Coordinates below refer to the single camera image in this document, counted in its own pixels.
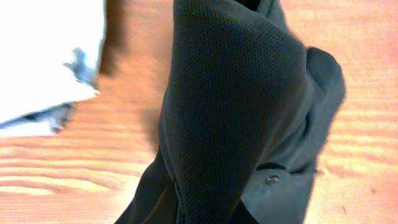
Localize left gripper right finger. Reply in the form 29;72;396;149
236;200;259;224

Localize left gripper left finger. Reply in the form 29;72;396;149
116;149;179;224

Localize black polo shirt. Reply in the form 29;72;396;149
157;0;347;224

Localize folded khaki trousers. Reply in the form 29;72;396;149
1;0;106;122

